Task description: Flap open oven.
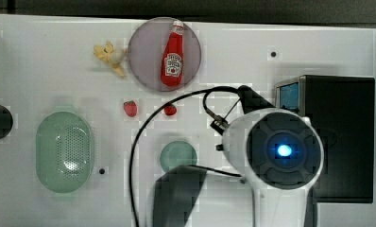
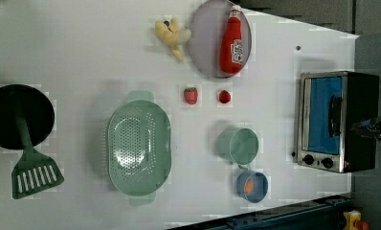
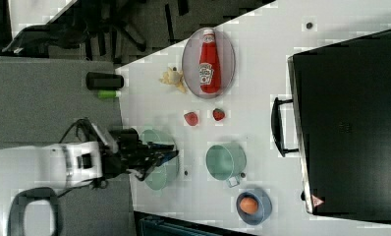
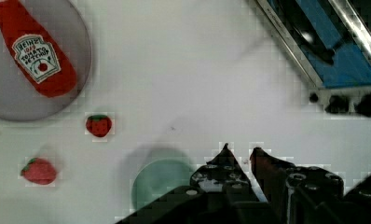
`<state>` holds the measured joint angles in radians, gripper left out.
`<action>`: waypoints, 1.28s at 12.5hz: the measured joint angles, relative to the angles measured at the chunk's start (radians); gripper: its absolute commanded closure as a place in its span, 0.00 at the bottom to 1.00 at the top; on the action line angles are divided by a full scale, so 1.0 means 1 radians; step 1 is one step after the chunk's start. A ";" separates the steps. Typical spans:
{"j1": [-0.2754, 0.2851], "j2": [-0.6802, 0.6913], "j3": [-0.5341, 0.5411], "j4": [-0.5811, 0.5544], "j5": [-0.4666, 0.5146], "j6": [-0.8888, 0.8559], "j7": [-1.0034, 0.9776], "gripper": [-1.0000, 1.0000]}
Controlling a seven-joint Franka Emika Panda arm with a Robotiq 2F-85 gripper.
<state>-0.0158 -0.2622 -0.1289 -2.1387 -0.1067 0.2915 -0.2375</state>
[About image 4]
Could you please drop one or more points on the green mug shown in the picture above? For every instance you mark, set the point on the green mug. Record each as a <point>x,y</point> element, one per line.
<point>158,178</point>

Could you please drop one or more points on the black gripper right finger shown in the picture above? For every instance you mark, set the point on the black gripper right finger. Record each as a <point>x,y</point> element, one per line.
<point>298,194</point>

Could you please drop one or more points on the light red plush strawberry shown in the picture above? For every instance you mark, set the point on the light red plush strawberry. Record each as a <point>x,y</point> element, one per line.
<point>39,171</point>

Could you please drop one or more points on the dark red plush strawberry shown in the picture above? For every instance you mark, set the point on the dark red plush strawberry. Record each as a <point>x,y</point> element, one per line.
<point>99,125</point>

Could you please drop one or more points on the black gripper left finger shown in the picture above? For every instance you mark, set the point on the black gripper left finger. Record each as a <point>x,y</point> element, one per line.
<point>225,186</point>

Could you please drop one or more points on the grey round plate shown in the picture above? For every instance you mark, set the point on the grey round plate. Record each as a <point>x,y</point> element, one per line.
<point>19,100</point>

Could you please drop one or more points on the silver black toaster oven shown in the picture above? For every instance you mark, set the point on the silver black toaster oven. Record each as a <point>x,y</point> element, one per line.
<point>329,42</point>

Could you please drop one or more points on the red plush ketchup bottle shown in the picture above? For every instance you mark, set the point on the red plush ketchup bottle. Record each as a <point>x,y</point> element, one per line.
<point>35,52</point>

